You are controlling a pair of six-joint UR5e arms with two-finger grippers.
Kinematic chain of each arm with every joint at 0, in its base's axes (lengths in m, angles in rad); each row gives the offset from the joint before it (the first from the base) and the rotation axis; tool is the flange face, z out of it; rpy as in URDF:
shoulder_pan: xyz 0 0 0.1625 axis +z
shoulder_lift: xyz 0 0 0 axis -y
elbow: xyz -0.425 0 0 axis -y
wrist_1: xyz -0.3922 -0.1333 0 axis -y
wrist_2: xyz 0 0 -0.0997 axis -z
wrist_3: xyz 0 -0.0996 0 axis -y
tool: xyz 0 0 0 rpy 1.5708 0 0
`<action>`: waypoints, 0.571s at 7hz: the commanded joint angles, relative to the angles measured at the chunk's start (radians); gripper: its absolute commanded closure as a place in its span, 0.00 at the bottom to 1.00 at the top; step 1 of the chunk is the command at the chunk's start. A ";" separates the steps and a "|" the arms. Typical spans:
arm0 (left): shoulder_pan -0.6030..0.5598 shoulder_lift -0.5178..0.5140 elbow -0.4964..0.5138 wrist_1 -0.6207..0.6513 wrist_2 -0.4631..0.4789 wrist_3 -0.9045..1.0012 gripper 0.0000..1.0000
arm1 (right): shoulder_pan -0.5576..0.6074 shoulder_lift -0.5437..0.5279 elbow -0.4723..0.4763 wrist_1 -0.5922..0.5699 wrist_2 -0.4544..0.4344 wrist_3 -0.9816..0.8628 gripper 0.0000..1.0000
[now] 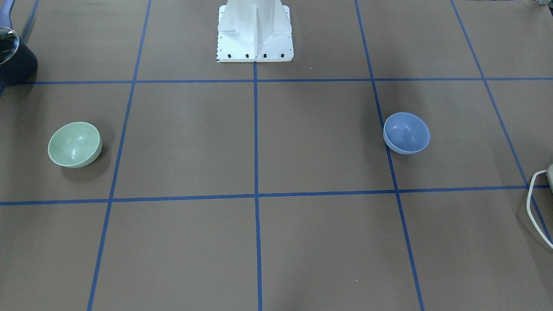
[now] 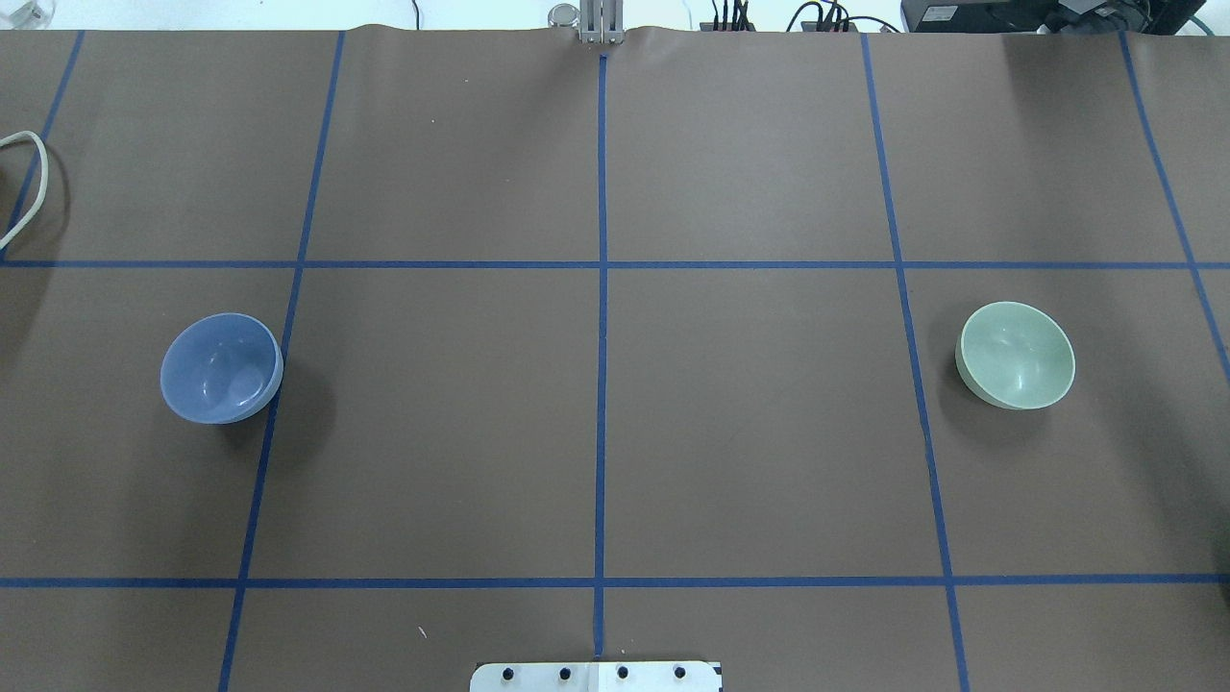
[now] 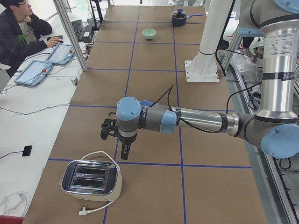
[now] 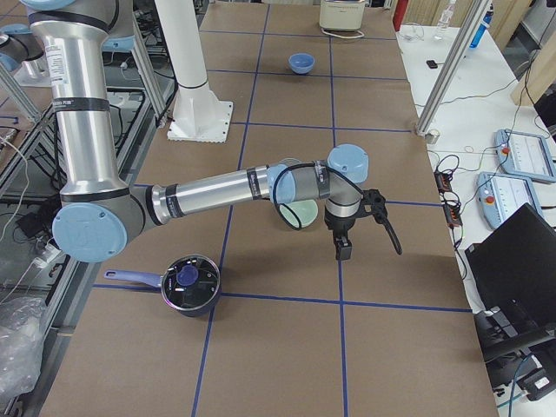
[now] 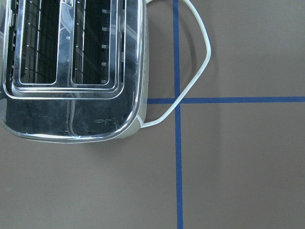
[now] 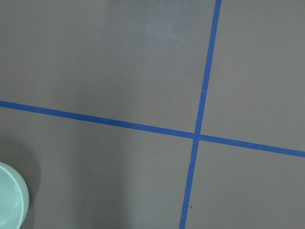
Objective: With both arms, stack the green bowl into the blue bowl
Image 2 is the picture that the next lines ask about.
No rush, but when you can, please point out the blue bowl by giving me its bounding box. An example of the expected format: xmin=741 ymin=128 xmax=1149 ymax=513
xmin=159 ymin=312 xmax=284 ymax=425

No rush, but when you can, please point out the white cable loop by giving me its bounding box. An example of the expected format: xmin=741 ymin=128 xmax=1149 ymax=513
xmin=0 ymin=132 xmax=50 ymax=253

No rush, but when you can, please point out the white mounting plate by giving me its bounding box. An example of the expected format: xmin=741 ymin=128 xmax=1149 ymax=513
xmin=469 ymin=660 xmax=724 ymax=691

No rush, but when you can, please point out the black laptop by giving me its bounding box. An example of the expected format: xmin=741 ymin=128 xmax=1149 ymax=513
xmin=900 ymin=1 xmax=1205 ymax=36

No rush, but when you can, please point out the green bowl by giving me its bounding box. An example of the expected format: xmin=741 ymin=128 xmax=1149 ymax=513
xmin=954 ymin=301 xmax=1076 ymax=411

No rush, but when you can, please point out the brown table mat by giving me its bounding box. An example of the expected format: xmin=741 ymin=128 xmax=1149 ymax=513
xmin=2 ymin=26 xmax=1228 ymax=691

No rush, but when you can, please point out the black usb hub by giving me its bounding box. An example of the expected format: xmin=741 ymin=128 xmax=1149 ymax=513
xmin=699 ymin=0 xmax=756 ymax=34
xmin=785 ymin=1 xmax=902 ymax=34

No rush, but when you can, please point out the aluminium frame post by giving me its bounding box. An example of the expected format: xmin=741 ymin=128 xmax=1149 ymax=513
xmin=577 ymin=0 xmax=625 ymax=44

